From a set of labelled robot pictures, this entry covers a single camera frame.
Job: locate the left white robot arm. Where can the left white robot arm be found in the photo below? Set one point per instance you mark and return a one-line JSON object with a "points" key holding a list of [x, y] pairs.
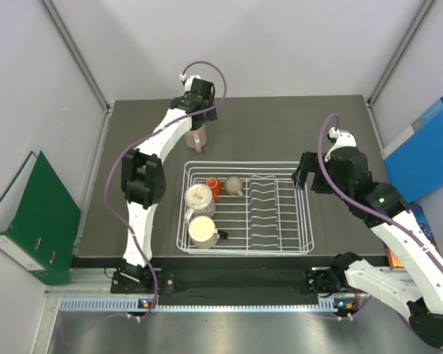
{"points": [[142, 176]]}

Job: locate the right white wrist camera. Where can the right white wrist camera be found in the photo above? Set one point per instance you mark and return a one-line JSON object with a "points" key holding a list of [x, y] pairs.
{"points": [[339, 139]]}

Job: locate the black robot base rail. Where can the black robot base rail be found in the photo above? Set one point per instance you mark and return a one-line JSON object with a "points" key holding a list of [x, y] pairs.
{"points": [[236, 287]]}

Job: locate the blue Jane Eyre book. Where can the blue Jane Eyre book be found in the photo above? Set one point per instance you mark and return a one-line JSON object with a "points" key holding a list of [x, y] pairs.
{"points": [[421, 219]]}

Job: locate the green ring binder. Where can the green ring binder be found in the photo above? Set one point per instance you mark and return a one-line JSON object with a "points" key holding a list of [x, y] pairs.
{"points": [[39, 221]]}

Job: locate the pink iridescent mug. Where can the pink iridescent mug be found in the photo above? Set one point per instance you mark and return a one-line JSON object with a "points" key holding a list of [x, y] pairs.
{"points": [[196, 139]]}

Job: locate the cream dimpled mug black handle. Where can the cream dimpled mug black handle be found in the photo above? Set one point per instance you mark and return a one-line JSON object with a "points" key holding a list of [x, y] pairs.
{"points": [[204, 234]]}

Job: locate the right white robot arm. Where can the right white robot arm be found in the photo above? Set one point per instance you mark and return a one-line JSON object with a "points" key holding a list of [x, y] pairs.
{"points": [[381, 207]]}

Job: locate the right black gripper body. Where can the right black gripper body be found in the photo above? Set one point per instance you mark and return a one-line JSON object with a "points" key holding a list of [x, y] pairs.
{"points": [[340, 184]]}

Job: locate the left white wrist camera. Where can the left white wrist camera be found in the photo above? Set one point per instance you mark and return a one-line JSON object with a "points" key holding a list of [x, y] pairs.
{"points": [[187, 80]]}

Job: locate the white wire dish rack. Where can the white wire dish rack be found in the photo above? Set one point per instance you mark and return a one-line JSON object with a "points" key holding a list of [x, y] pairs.
{"points": [[272, 218]]}

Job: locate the small orange cup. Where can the small orange cup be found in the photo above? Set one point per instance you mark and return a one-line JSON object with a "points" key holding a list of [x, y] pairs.
{"points": [[215, 186]]}

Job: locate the blue ring binder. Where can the blue ring binder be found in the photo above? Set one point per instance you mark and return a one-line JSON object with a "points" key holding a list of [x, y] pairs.
{"points": [[414, 160]]}

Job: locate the white floral iridescent mug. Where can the white floral iridescent mug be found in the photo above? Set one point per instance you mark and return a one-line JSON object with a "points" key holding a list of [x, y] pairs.
{"points": [[199, 201]]}

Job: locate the small grey cup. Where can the small grey cup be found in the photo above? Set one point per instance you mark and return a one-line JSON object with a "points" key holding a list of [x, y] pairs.
{"points": [[233, 186]]}

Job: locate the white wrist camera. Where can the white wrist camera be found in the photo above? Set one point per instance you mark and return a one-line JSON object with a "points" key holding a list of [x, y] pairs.
{"points": [[187, 80], [339, 139]]}

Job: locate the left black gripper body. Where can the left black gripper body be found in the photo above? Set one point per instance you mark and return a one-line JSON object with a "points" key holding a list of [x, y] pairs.
{"points": [[207, 116]]}

